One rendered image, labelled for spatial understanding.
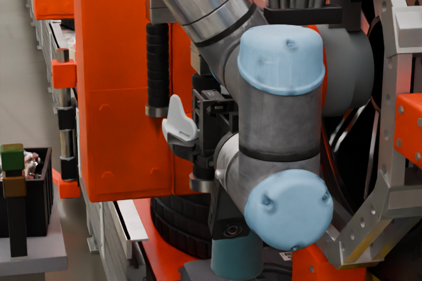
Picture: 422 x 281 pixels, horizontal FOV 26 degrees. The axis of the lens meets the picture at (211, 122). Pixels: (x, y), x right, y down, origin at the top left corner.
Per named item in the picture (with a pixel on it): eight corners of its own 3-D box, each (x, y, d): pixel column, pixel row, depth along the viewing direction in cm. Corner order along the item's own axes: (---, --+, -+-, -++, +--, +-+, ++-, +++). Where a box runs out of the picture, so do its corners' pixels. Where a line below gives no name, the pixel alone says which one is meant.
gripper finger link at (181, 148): (189, 125, 109) (233, 143, 103) (189, 139, 110) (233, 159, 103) (156, 132, 107) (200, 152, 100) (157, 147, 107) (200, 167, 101)
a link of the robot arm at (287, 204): (341, 165, 80) (337, 254, 82) (301, 128, 90) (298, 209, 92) (255, 172, 78) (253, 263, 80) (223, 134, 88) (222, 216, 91)
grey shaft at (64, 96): (80, 201, 299) (73, 51, 284) (63, 202, 298) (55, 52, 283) (77, 191, 307) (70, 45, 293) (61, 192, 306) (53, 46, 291)
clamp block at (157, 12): (207, 21, 143) (207, -13, 141) (150, 24, 141) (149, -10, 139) (200, 15, 147) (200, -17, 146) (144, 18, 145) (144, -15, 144)
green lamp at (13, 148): (25, 170, 159) (24, 148, 158) (2, 172, 158) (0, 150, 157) (24, 163, 163) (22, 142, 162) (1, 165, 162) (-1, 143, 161)
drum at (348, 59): (375, 126, 130) (380, 29, 126) (230, 137, 126) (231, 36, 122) (339, 100, 143) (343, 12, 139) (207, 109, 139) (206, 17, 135)
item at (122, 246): (168, 333, 194) (167, 238, 188) (124, 339, 192) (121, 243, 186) (68, 69, 424) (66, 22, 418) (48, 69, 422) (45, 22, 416)
